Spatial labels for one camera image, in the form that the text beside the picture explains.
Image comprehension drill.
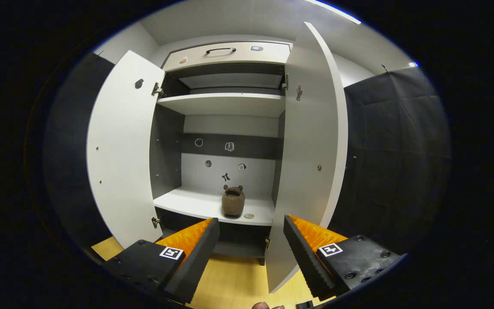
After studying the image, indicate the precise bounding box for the white cabinet shelf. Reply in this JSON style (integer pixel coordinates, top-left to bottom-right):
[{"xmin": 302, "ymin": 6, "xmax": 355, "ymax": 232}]
[
  {"xmin": 153, "ymin": 186, "xmax": 276, "ymax": 227},
  {"xmin": 156, "ymin": 93, "xmax": 286, "ymax": 118}
]

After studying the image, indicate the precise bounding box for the white shoe cabinet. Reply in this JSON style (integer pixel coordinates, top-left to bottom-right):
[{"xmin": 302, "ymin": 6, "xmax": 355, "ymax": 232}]
[{"xmin": 149, "ymin": 41, "xmax": 292, "ymax": 266}]

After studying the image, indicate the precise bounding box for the brown shoe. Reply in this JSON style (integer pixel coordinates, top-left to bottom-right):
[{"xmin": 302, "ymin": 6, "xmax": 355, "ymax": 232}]
[{"xmin": 222, "ymin": 185, "xmax": 246, "ymax": 218}]

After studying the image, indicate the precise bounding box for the black backdrop cloth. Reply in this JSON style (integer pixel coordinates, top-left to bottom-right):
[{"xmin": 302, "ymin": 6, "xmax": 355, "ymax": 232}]
[{"xmin": 328, "ymin": 67, "xmax": 452, "ymax": 254}]

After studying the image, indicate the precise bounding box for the long ceiling light strip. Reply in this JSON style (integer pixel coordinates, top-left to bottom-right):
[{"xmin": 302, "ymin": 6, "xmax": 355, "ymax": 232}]
[{"xmin": 305, "ymin": 0, "xmax": 362, "ymax": 25}]

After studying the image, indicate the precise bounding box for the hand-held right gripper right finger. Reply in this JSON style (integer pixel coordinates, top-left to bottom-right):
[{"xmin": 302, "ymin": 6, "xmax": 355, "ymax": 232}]
[{"xmin": 283, "ymin": 215, "xmax": 403, "ymax": 301}]

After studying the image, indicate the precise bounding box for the beige cabinet drawer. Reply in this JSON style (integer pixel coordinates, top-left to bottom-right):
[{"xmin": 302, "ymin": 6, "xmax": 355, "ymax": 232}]
[{"xmin": 163, "ymin": 42, "xmax": 292, "ymax": 72}]

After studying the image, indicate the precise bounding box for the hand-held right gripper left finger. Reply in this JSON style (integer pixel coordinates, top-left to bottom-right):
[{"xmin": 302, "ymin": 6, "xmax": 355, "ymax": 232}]
[{"xmin": 101, "ymin": 218, "xmax": 221, "ymax": 304}]

